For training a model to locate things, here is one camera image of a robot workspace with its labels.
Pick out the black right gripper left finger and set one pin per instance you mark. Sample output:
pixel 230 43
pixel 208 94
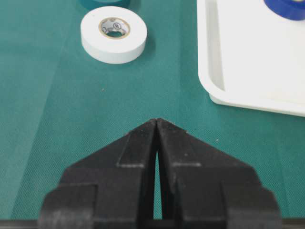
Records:
pixel 110 189

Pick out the white tape roll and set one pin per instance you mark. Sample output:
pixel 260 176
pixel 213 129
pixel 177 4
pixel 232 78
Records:
pixel 113 35

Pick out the green table cloth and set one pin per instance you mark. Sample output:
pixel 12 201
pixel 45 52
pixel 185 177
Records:
pixel 58 104

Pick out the blue tape roll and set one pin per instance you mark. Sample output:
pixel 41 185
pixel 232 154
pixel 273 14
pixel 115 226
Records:
pixel 289 9

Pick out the green tape roll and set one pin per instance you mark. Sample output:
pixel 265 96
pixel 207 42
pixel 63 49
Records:
pixel 92 4

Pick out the white plastic case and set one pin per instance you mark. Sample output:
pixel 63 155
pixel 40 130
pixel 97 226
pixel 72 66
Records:
pixel 250 57

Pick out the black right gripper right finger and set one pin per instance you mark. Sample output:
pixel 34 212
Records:
pixel 205 188

